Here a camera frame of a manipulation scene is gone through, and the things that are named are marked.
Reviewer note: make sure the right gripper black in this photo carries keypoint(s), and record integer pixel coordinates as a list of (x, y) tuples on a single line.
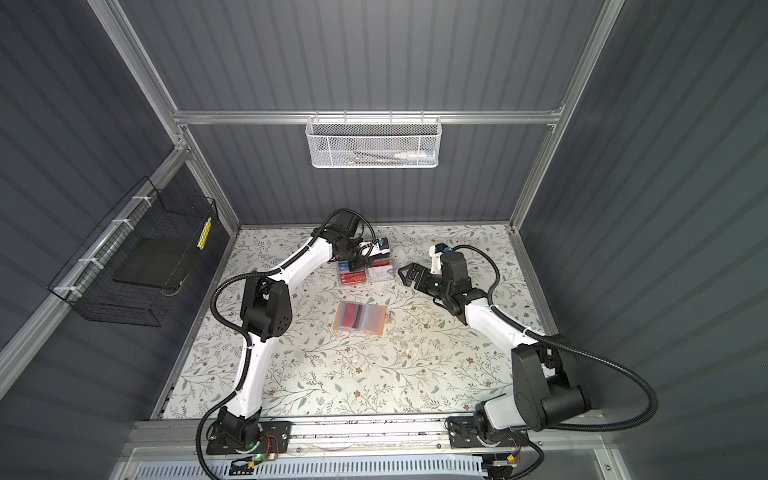
[(416, 269)]

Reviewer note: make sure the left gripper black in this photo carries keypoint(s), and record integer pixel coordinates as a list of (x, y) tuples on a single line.
[(361, 263)]

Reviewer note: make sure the clear acrylic card display stand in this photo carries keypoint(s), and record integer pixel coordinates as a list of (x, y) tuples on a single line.
[(369, 263)]

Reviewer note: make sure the pink leather card wallet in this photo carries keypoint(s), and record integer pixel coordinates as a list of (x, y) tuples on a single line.
[(379, 319)]

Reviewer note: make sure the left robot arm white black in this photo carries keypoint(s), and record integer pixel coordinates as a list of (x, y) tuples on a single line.
[(266, 314)]

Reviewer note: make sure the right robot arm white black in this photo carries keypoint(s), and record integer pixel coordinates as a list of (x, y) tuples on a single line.
[(548, 388)]

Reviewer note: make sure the white VIP diamond card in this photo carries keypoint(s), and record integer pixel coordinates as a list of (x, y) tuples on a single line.
[(380, 274)]

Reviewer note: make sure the pens in white basket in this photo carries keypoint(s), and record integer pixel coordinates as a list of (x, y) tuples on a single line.
[(409, 157)]

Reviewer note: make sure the yellow tag on basket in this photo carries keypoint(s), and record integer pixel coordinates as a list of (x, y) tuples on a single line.
[(204, 233)]

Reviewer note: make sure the black pad in basket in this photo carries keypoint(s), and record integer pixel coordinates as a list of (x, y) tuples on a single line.
[(155, 263)]

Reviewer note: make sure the white vented panel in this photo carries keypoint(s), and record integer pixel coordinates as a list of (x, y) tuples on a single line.
[(359, 467)]

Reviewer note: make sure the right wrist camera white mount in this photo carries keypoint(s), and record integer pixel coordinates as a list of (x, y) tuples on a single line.
[(435, 253)]

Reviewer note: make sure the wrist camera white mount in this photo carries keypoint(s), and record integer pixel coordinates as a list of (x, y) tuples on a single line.
[(435, 253), (378, 247)]

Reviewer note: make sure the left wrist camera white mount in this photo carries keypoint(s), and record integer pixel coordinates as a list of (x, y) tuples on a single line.
[(378, 247)]

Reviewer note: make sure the white wire mesh basket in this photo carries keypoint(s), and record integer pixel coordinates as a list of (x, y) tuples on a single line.
[(331, 145)]

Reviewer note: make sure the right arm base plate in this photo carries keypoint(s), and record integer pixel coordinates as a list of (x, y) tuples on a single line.
[(467, 432)]

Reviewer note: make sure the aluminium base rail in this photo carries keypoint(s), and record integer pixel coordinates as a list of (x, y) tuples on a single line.
[(316, 436)]

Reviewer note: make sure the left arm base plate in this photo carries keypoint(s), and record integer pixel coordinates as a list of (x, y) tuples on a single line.
[(270, 437)]

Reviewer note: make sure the black wire basket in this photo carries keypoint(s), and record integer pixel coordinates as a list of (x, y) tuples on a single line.
[(88, 286)]

